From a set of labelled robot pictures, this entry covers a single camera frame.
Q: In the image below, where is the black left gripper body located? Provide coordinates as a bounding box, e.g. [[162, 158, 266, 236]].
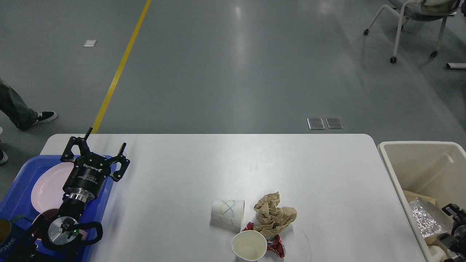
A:
[[63, 164, 111, 203]]

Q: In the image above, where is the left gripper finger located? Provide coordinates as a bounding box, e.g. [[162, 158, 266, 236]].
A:
[[60, 127, 93, 164], [102, 143, 130, 182]]

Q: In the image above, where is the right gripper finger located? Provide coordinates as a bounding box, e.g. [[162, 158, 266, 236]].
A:
[[438, 233, 463, 260], [442, 203, 466, 226]]

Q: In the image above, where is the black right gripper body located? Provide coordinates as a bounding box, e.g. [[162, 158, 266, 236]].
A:
[[451, 223, 466, 255]]

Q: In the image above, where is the brown paper bag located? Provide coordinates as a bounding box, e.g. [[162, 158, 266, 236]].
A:
[[403, 190, 437, 246]]

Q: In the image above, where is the aluminium foil tray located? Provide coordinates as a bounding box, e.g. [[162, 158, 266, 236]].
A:
[[408, 197, 453, 239]]

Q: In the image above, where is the pink plate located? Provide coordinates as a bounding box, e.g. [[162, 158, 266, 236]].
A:
[[31, 162, 74, 213]]

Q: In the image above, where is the brown paper ball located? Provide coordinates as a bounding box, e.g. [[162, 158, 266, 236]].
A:
[[253, 192, 297, 238]]

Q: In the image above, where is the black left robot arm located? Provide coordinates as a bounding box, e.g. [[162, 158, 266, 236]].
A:
[[5, 128, 130, 262]]

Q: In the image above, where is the beige plastic bin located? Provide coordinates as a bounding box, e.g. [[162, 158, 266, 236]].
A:
[[378, 141, 466, 262]]

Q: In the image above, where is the person's near leg and shoe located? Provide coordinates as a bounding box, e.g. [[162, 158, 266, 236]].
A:
[[0, 143, 8, 165]]

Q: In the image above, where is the person's leg and shoe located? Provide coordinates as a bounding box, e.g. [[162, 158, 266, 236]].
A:
[[0, 143, 8, 165], [0, 79, 58, 130]]

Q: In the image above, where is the person's far leg and shoe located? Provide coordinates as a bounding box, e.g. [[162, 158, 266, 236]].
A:
[[0, 79, 58, 130]]

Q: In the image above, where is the dark blue mug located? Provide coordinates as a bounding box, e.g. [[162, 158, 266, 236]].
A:
[[0, 214, 33, 260]]

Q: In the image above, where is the patterned paper cup lying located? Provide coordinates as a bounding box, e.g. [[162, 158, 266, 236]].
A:
[[211, 199, 245, 229]]

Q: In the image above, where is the white paper scrap on floor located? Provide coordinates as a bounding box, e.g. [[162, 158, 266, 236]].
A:
[[83, 40, 98, 47]]

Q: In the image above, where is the white paper cup upright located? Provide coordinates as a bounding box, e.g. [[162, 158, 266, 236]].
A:
[[231, 230, 267, 262]]

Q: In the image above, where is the white bar on floor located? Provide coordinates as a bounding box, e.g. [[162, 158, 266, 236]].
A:
[[446, 62, 466, 70]]

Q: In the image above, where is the right metal floor socket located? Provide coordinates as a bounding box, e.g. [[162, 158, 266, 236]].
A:
[[325, 117, 344, 129]]

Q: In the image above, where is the metal floor socket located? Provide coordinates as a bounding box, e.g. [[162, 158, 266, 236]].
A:
[[307, 118, 325, 130], [325, 117, 344, 129]]

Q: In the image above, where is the left metal floor socket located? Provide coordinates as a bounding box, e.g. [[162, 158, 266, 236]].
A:
[[307, 118, 325, 130]]

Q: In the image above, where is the red foil wrapper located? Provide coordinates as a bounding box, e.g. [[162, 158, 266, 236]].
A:
[[240, 222, 286, 258]]

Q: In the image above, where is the white office chair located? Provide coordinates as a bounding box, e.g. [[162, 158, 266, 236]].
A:
[[363, 0, 461, 64]]

